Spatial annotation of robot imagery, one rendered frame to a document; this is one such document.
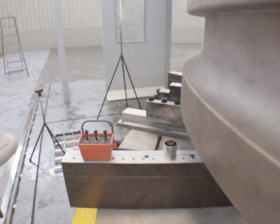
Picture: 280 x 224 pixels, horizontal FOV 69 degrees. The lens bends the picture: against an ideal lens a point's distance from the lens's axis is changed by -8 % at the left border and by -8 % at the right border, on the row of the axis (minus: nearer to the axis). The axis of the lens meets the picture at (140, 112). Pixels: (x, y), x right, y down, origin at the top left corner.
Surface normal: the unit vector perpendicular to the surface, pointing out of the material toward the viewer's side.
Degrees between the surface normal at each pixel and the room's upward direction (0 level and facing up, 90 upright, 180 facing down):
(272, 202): 90
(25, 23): 90
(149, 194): 90
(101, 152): 97
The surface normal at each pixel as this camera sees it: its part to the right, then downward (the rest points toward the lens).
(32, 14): 0.32, 0.36
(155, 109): -0.38, 0.36
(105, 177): 0.00, 0.39
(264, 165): -0.97, 0.10
